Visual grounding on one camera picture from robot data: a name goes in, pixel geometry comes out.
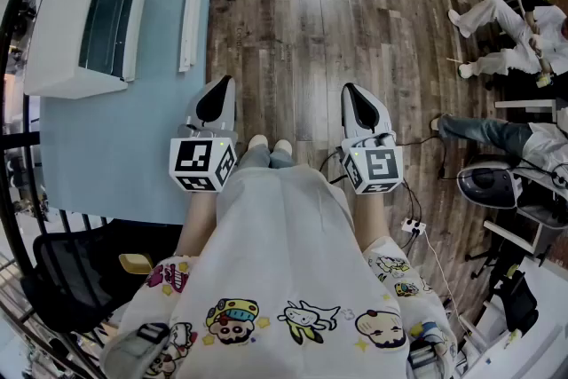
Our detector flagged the person's blue jeans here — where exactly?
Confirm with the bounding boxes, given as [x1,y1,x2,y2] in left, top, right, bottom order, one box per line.
[237,144,295,170]

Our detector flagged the person's white cartoon shirt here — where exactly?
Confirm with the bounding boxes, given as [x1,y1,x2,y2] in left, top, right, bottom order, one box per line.
[99,166,458,379]

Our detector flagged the white toaster oven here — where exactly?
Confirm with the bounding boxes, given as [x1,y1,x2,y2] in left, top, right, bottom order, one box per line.
[24,0,148,99]

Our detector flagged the white oven door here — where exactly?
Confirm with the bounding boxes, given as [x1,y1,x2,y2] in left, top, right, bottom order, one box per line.
[106,0,148,84]

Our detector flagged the long white bar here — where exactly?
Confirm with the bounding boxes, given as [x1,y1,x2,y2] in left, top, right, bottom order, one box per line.
[178,0,203,74]

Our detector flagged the person's right forearm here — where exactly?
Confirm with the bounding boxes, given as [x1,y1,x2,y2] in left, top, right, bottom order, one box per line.
[352,190,394,249]

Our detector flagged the white desk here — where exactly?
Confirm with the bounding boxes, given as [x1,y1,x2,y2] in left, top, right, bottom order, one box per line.
[482,190,568,267]

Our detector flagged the black bag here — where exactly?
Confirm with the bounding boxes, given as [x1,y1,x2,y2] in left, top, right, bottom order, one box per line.
[487,272,540,336]

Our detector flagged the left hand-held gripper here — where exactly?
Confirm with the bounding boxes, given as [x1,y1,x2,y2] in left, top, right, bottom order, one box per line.
[169,75,239,194]

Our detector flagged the gray shoulder strap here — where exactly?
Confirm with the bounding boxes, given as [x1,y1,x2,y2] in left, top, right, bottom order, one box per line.
[406,339,445,376]
[100,321,172,379]

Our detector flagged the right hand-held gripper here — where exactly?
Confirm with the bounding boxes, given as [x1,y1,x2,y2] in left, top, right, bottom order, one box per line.
[340,83,405,195]

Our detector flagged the small white table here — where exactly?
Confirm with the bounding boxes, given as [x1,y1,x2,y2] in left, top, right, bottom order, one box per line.
[494,99,558,124]

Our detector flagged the white braided cable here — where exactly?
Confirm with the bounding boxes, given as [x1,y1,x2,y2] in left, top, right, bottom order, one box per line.
[419,229,471,325]

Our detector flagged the white power strip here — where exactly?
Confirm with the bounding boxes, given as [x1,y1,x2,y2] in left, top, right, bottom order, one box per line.
[400,217,428,234]

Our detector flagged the person's left forearm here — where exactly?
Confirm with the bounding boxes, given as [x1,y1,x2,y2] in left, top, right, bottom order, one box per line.
[177,189,223,258]

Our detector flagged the black metal railing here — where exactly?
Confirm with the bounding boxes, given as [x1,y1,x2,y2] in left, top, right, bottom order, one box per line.
[0,0,110,379]

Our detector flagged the black office chair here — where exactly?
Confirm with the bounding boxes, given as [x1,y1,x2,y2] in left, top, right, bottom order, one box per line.
[20,217,178,336]

